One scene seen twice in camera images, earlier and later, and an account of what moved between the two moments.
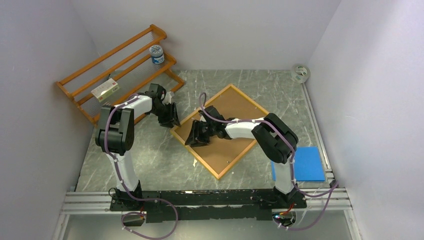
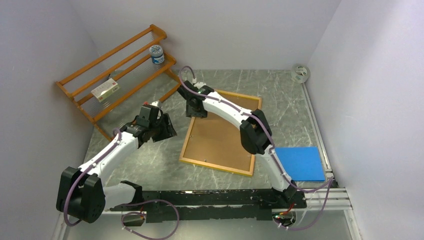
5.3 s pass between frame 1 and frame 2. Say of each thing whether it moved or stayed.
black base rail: stayed
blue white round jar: stayed
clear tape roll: stayed
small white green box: stayed
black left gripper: moved
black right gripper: moved
